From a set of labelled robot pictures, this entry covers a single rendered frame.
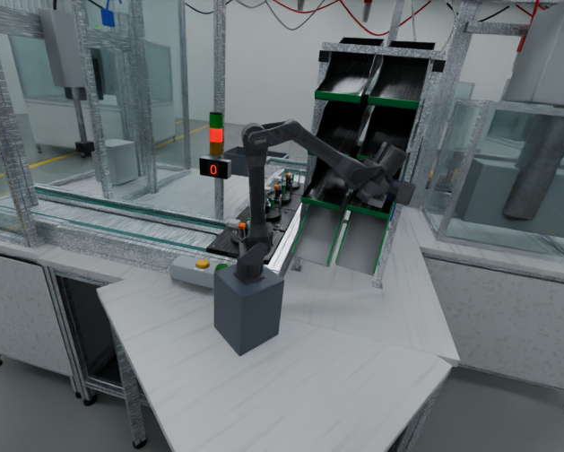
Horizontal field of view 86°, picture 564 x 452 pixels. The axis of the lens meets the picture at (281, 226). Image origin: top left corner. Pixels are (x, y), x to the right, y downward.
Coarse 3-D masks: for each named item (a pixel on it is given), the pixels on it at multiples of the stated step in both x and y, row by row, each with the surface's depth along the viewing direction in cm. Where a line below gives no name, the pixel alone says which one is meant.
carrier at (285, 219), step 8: (272, 200) 143; (280, 200) 141; (248, 208) 149; (272, 208) 144; (280, 208) 142; (240, 216) 139; (248, 216) 140; (272, 216) 138; (280, 216) 140; (288, 216) 144; (272, 224) 134; (280, 224) 135; (288, 224) 136
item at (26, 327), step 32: (96, 192) 178; (0, 256) 123; (32, 256) 118; (0, 288) 132; (32, 288) 127; (0, 320) 142; (32, 320) 136; (0, 352) 154; (32, 352) 147; (64, 352) 140
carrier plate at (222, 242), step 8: (224, 232) 123; (280, 232) 128; (216, 240) 117; (224, 240) 117; (280, 240) 122; (208, 248) 111; (216, 248) 111; (224, 248) 112; (232, 248) 112; (272, 248) 115; (272, 256) 112; (264, 264) 108
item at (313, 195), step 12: (324, 168) 112; (312, 180) 106; (324, 180) 107; (336, 180) 106; (312, 192) 104; (324, 192) 103; (336, 192) 102; (312, 204) 100; (324, 204) 97; (336, 204) 99
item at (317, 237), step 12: (312, 216) 112; (324, 216) 111; (336, 216) 110; (300, 228) 107; (312, 228) 110; (324, 228) 109; (336, 228) 108; (300, 240) 109; (312, 240) 108; (324, 240) 107; (336, 240) 105; (300, 252) 108; (312, 252) 107; (324, 252) 106; (324, 264) 104
